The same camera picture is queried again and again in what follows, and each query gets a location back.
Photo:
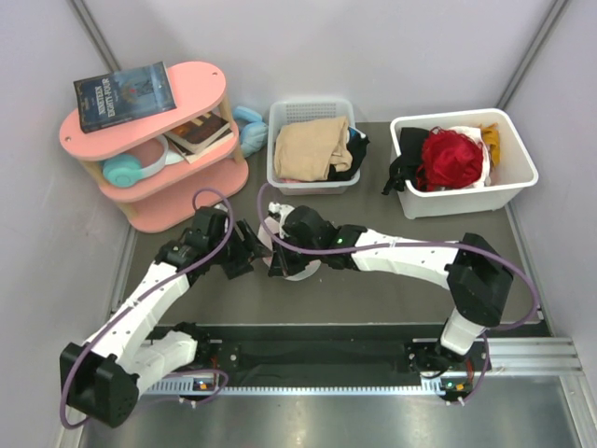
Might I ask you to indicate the aluminium rail with cable duct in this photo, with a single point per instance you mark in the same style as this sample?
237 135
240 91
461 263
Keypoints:
509 357

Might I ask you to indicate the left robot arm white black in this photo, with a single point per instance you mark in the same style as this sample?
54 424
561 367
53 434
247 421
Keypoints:
105 376

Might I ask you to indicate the pink three-tier shelf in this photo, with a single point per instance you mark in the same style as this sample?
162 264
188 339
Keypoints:
163 200

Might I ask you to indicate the white plastic bin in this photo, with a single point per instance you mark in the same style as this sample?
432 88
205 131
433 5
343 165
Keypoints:
515 172

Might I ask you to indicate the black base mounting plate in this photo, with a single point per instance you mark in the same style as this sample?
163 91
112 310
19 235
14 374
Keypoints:
293 355

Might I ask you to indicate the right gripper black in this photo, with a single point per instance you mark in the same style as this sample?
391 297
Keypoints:
282 266

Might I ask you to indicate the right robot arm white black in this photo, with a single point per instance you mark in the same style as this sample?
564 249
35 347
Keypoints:
478 280

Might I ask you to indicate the grey perforated plastic basket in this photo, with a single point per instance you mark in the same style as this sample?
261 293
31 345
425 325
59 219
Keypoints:
306 109

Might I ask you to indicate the dark blue hardcover book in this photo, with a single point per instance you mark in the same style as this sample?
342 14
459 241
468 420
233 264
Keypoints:
119 97

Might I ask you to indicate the red lace bra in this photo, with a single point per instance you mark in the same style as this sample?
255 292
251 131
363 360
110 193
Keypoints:
450 160

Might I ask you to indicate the white garment in bin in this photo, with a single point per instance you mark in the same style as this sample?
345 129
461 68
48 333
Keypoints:
474 134

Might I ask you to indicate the light blue headphones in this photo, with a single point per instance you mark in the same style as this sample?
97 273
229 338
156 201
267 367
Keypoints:
254 131

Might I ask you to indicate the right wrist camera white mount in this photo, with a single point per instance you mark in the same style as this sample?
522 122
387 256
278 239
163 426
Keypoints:
277 214

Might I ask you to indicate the pink white mesh laundry bag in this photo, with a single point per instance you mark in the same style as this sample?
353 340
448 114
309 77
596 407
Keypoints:
265 239

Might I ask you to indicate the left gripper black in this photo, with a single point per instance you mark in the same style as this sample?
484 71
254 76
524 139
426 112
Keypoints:
249 249

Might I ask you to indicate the black bra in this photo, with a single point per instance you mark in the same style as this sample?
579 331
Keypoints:
407 165

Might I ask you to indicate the teal white headphones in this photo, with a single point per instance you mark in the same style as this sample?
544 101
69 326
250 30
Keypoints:
125 170

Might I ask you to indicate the brown book on shelf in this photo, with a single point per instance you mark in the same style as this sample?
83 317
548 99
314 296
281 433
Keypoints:
198 137

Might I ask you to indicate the beige folded garment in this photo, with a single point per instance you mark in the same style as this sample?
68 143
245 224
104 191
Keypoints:
305 150

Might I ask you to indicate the mustard yellow garment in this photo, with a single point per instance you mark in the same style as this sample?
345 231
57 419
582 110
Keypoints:
491 138

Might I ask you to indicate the black garment in basket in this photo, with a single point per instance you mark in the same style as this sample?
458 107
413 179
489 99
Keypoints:
357 145

